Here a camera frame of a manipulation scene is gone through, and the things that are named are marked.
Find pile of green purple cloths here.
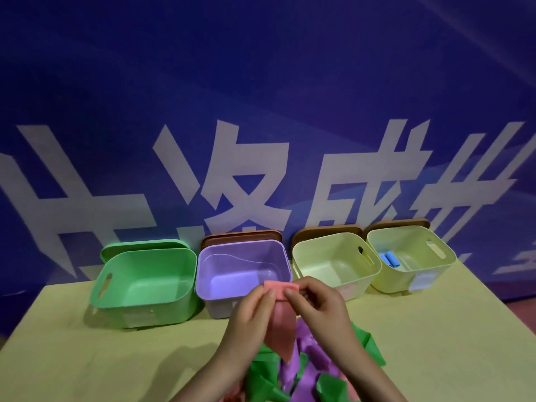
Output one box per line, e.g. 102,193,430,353
222,317,387,402

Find person's left hand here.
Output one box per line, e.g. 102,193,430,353
227,285,278,365

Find brown bin lid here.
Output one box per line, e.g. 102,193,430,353
365,219,431,237
201,229,284,250
292,224,363,248

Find purple plastic storage bin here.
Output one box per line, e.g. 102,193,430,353
195,240,293,320

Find person's right forearm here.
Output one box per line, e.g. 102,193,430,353
335,347,409,402

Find person's right hand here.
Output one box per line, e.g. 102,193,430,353
285,276,366,367

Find green plastic storage bin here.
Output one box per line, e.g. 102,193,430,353
89,248,201,330

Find blue banner with white print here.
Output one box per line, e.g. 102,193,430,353
0,0,536,336

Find cream plastic storage bin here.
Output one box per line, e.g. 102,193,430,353
292,233,382,301
366,225,457,295

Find person's left forearm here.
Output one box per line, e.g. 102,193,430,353
167,349,252,402

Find pink cloth strip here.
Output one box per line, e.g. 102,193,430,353
263,280,305,365

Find green bin lid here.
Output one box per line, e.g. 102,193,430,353
100,239,192,264

